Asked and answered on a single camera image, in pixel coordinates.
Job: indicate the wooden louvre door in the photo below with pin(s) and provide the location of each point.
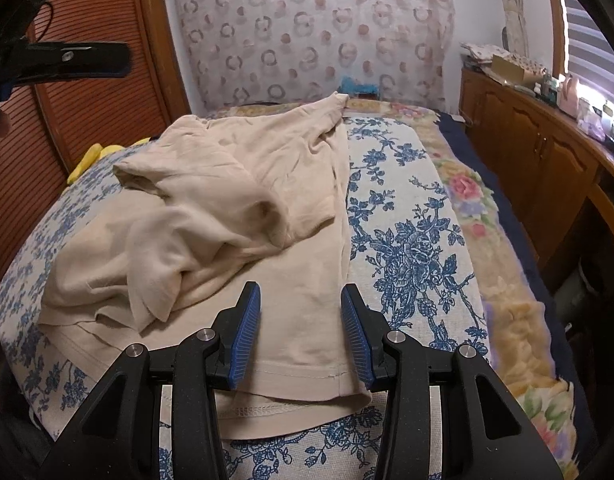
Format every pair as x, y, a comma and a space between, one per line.
87, 120

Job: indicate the colourful floral blanket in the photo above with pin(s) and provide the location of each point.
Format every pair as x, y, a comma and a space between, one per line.
467, 185

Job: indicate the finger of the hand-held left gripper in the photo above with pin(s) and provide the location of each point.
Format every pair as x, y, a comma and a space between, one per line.
77, 60

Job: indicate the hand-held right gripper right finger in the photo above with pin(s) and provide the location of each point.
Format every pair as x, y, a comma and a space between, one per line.
359, 340

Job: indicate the blue fluffy item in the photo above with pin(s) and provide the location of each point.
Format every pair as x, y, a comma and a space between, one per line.
356, 86

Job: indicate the blue floral bed sheet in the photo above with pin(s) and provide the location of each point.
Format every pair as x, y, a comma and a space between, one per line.
412, 240

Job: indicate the yellow plush toy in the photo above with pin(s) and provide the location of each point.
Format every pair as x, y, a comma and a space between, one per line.
87, 161

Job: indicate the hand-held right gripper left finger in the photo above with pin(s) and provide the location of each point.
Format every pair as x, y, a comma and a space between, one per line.
244, 340

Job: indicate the beige printed t-shirt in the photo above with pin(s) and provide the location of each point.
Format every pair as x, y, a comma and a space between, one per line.
212, 185

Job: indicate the patterned fabric bag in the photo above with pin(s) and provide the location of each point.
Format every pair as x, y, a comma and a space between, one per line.
479, 52

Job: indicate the pink bottle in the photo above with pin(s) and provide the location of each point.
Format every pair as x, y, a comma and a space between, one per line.
569, 94

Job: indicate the cardboard box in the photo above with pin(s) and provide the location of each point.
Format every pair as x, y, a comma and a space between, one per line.
512, 71

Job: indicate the wooden cabinet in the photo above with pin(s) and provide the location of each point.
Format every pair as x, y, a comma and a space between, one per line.
527, 150

